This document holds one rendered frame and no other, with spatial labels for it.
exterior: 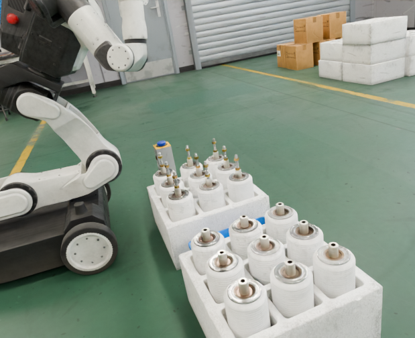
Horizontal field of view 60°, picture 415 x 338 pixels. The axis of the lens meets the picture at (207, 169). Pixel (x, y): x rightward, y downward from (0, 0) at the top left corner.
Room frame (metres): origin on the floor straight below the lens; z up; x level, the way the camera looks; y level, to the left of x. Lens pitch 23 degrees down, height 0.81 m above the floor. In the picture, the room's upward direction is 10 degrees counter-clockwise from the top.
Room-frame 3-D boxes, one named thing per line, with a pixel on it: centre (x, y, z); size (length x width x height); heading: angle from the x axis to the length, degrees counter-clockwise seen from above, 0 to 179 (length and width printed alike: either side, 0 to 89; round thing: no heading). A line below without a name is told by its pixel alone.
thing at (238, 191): (1.20, -0.11, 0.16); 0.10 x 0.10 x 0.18
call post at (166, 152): (1.55, 0.19, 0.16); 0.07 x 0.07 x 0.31; 16
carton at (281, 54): (5.13, -1.42, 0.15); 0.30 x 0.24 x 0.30; 102
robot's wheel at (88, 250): (1.13, 0.48, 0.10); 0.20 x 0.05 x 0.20; 103
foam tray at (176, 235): (1.29, 0.03, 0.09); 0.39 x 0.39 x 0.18; 16
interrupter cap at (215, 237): (0.84, 0.03, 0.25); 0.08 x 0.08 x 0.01
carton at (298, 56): (4.81, -1.44, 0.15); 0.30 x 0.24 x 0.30; 12
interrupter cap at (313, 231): (0.79, -0.23, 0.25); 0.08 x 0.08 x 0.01
